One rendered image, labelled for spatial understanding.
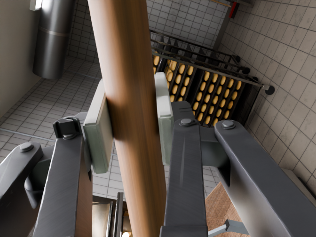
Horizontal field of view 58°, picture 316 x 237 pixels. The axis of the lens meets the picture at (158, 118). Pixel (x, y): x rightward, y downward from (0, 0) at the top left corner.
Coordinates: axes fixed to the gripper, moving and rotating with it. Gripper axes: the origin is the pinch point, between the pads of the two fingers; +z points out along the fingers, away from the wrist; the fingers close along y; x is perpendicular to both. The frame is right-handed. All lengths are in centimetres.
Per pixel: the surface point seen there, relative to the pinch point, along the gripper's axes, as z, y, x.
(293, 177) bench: 157, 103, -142
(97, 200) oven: 150, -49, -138
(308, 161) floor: 170, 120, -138
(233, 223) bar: 86, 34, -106
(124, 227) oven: 147, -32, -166
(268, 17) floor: 357, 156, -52
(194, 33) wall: 500, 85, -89
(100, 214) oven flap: 136, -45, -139
